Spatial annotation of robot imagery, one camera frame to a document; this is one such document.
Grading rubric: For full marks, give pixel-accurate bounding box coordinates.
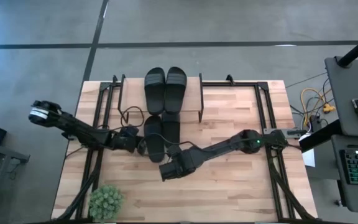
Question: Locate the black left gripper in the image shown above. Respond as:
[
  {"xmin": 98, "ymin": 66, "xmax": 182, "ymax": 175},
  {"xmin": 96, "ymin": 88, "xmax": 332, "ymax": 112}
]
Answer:
[{"xmin": 110, "ymin": 134, "xmax": 147, "ymax": 156}]

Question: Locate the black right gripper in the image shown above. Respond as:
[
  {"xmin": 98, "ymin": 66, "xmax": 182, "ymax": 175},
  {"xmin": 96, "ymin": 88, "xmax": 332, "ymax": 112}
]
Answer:
[{"xmin": 158, "ymin": 149, "xmax": 198, "ymax": 183}]

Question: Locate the black rubber slide sandal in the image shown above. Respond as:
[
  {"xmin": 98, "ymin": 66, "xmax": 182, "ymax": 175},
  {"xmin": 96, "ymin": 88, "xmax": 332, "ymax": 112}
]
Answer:
[
  {"xmin": 162, "ymin": 111, "xmax": 181, "ymax": 149},
  {"xmin": 144, "ymin": 67, "xmax": 167, "ymax": 116},
  {"xmin": 143, "ymin": 115, "xmax": 165, "ymax": 164},
  {"xmin": 165, "ymin": 66, "xmax": 188, "ymax": 115}
]

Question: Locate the green potted plant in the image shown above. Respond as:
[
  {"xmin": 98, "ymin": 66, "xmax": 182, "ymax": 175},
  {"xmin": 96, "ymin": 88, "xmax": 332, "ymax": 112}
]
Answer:
[{"xmin": 88, "ymin": 184, "xmax": 126, "ymax": 223}]

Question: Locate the white paper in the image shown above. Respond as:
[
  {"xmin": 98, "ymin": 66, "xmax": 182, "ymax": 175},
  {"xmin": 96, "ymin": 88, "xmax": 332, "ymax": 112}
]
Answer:
[{"xmin": 298, "ymin": 133, "xmax": 316, "ymax": 168}]

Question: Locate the power strip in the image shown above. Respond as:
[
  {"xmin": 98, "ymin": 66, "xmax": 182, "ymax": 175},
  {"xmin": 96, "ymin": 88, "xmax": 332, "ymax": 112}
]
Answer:
[{"xmin": 309, "ymin": 114, "xmax": 321, "ymax": 133}]

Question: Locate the gray desk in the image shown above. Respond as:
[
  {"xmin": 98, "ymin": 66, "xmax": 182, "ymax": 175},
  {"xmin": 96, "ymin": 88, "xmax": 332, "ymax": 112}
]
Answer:
[
  {"xmin": 324, "ymin": 55, "xmax": 358, "ymax": 139},
  {"xmin": 331, "ymin": 134, "xmax": 358, "ymax": 215}
]

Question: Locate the black stand pole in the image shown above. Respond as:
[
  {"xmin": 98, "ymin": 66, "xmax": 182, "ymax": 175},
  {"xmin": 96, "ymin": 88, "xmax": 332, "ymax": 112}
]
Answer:
[{"xmin": 336, "ymin": 27, "xmax": 358, "ymax": 68}]

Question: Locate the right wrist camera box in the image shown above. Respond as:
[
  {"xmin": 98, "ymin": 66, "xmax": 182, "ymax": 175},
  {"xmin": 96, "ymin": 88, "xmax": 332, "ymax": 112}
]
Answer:
[{"xmin": 165, "ymin": 144, "xmax": 183, "ymax": 159}]

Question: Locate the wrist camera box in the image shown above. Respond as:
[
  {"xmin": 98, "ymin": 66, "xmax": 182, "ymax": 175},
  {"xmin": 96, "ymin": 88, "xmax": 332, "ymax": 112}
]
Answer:
[
  {"xmin": 165, "ymin": 144, "xmax": 183, "ymax": 159},
  {"xmin": 118, "ymin": 125, "xmax": 140, "ymax": 138}
]

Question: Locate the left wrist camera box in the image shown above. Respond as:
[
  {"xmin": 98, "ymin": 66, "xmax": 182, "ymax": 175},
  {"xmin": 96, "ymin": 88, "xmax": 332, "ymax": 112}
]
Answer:
[{"xmin": 118, "ymin": 125, "xmax": 140, "ymax": 138}]

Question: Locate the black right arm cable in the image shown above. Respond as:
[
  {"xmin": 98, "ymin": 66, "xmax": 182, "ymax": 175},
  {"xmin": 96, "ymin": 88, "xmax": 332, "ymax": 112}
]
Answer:
[{"xmin": 137, "ymin": 132, "xmax": 206, "ymax": 156}]

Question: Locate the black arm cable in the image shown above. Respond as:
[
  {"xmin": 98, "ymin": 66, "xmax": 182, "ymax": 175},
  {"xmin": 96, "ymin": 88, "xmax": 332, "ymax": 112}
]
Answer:
[
  {"xmin": 137, "ymin": 132, "xmax": 206, "ymax": 156},
  {"xmin": 119, "ymin": 106, "xmax": 145, "ymax": 129}
]

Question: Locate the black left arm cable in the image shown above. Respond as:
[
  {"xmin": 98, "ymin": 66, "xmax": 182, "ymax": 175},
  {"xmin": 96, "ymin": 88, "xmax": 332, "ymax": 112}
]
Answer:
[{"xmin": 119, "ymin": 106, "xmax": 145, "ymax": 129}]

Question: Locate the wooden shelf black metal frame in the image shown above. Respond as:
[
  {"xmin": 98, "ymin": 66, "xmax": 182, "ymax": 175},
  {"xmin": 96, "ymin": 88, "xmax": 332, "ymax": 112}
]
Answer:
[{"xmin": 117, "ymin": 73, "xmax": 205, "ymax": 124}]

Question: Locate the black metal rig frame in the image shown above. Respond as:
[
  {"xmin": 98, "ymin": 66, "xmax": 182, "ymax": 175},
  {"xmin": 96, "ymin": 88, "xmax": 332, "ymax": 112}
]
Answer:
[{"xmin": 54, "ymin": 73, "xmax": 321, "ymax": 224}]

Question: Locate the yellow cable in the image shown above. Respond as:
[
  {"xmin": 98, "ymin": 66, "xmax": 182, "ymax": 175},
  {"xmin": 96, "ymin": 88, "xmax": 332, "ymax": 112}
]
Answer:
[{"xmin": 300, "ymin": 87, "xmax": 337, "ymax": 125}]

